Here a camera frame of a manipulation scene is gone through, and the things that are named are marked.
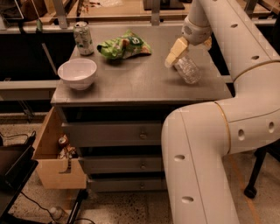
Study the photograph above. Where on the plastic bottle on floor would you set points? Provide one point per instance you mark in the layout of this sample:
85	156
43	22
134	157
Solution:
59	215

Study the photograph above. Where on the clear plastic water bottle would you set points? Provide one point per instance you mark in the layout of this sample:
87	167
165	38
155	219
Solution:
188	70

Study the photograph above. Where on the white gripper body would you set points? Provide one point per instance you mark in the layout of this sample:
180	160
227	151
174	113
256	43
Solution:
197	34

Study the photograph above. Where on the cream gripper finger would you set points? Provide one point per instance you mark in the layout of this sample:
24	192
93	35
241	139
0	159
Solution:
208	43
178	50

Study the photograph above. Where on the black cart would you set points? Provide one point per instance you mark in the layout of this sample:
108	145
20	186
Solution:
16	167

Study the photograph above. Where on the top grey drawer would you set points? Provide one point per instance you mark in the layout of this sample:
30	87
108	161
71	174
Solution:
105	134

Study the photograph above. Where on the green chip bag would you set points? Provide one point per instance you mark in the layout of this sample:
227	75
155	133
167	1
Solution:
126	46

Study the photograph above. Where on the silver soda can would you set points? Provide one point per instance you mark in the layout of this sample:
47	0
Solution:
82	37

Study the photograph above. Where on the bottom grey drawer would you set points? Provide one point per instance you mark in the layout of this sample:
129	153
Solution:
126	184

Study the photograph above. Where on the white bowl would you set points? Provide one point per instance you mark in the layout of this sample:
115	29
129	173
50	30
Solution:
78	74

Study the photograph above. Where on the metal frame workbench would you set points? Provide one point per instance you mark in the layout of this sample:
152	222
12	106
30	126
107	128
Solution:
123	11

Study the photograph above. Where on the grey drawer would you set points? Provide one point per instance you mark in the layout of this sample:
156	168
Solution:
121	164
126	184
105	134

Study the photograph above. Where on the grey drawer cabinet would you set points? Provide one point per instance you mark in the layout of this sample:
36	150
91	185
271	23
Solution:
138	89

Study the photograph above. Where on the wooden side box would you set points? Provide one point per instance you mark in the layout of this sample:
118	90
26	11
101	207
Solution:
54	172

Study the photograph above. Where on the red can in box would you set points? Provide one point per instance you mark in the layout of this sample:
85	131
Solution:
63	142

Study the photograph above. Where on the black office chair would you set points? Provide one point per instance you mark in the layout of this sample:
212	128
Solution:
250	190

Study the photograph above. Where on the middle grey drawer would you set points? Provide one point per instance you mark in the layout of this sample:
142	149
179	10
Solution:
121	164

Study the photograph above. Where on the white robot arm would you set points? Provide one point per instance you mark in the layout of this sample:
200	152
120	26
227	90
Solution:
195	138

